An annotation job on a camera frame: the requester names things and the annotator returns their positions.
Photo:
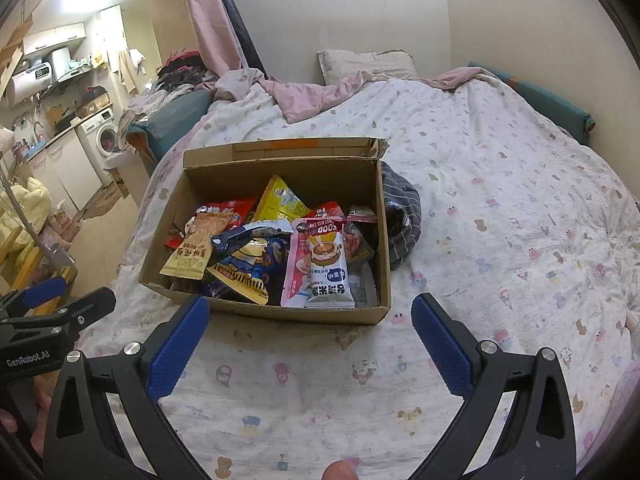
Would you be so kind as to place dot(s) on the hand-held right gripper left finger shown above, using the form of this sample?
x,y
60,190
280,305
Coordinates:
x,y
180,345

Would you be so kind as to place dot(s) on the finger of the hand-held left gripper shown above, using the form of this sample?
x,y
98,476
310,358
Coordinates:
x,y
42,290
92,305

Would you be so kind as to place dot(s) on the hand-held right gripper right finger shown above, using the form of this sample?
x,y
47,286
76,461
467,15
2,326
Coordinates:
x,y
440,340

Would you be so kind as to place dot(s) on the tan peanut snack packet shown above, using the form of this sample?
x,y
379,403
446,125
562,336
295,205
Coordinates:
x,y
187,255

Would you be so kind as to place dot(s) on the large white snack packet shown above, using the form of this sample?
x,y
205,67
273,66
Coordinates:
x,y
367,285

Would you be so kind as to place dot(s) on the blue cartoon snack packet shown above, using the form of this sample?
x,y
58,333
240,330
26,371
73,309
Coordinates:
x,y
250,265

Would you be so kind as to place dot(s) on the dark red snack packet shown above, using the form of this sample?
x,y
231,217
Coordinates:
x,y
360,242

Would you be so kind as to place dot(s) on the small white drink sachet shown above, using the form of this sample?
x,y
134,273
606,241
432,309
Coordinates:
x,y
327,280

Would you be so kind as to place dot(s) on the blue and white snack packet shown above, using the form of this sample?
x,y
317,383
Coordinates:
x,y
255,232

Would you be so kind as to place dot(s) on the pink and white snack packet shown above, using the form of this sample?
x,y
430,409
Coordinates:
x,y
297,270

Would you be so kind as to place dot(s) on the red cartoon snack packet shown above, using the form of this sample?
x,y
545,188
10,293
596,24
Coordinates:
x,y
235,207

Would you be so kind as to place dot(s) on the brown cardboard box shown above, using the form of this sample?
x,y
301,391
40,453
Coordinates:
x,y
225,180

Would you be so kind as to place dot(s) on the yellow snack packet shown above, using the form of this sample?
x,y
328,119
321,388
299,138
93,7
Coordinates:
x,y
280,200

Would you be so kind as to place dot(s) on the person's left hand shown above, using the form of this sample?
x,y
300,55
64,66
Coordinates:
x,y
40,395

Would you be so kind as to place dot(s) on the person's right hand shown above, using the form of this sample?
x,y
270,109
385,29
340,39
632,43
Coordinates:
x,y
340,471

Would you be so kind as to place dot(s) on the yellow quilt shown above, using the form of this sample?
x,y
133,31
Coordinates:
x,y
30,200

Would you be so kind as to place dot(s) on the brown floor mat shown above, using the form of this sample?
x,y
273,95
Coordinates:
x,y
100,205

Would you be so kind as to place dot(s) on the white kitchen base cabinet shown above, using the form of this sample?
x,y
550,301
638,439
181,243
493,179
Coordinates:
x,y
65,170

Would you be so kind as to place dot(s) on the grey striped cloth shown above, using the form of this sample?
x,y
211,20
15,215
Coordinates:
x,y
405,220

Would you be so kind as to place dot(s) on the white printed duvet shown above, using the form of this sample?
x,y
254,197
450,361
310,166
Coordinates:
x,y
500,210

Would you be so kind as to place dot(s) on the white storage bin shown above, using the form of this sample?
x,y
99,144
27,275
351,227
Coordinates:
x,y
127,165

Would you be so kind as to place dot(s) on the white washing machine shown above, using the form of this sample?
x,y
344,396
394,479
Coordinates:
x,y
102,140

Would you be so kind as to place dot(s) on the pink bed sheet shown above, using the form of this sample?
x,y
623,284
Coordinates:
x,y
620,400

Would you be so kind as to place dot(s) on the small brown carton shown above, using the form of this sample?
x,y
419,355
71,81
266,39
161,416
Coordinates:
x,y
92,105

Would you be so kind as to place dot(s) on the white water heater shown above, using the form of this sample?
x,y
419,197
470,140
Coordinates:
x,y
32,77

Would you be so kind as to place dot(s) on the silver range hood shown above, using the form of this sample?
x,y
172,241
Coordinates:
x,y
60,62

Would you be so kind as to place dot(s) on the hanging beige towel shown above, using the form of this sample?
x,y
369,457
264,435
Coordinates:
x,y
127,70

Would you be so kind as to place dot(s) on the pile of clothes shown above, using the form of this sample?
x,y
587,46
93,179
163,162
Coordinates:
x,y
180,72

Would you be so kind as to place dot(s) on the pink blanket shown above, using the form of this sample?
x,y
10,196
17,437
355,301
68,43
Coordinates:
x,y
310,97

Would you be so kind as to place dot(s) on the grey patterned pillow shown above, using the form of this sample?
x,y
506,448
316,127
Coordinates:
x,y
365,65

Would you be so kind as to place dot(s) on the dark grey curtain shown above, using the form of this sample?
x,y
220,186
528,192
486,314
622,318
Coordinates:
x,y
245,45

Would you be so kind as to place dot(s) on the pink curtain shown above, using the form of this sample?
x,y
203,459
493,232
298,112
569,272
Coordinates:
x,y
210,25

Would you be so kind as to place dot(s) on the teal padded bed rail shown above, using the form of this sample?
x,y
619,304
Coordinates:
x,y
170,115
550,105

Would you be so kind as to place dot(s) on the white wall cabinet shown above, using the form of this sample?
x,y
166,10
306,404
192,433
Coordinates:
x,y
55,37

